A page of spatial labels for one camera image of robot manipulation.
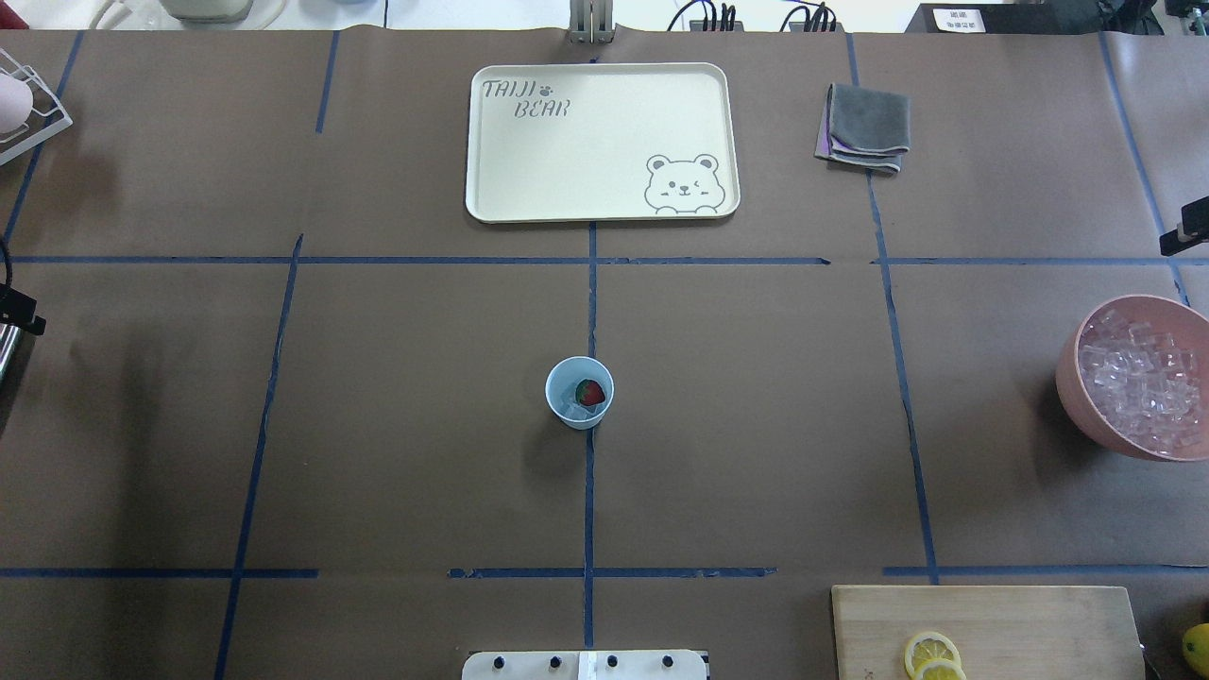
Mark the light blue plastic cup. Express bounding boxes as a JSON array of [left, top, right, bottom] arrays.
[[545, 356, 617, 431]]

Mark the red strawberry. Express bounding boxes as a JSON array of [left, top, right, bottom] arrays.
[[573, 379, 607, 409]]

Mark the steel muddler black tip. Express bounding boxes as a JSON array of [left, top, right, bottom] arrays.
[[0, 324, 25, 384]]

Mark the pink bowl of ice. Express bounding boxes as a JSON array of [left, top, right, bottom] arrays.
[[1055, 296, 1208, 462]]

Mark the pink cup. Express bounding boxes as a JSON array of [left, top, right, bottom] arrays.
[[0, 73, 33, 136]]

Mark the folded grey cloth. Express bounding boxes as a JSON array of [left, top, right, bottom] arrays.
[[812, 83, 912, 174]]

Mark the yellow lemon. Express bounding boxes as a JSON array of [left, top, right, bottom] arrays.
[[1182, 622, 1209, 679]]

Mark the bamboo cutting board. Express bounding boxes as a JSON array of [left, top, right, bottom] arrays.
[[831, 584, 1146, 679]]

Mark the lemon slices stack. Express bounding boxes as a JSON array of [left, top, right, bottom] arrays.
[[903, 630, 967, 679]]

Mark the cream bear serving tray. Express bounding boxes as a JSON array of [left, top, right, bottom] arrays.
[[465, 63, 741, 224]]

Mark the white wire cup rack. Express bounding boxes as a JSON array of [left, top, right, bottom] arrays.
[[1, 50, 73, 166]]

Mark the aluminium frame post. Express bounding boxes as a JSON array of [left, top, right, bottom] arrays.
[[569, 0, 617, 44]]

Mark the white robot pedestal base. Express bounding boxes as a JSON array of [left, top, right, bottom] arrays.
[[461, 649, 711, 679]]

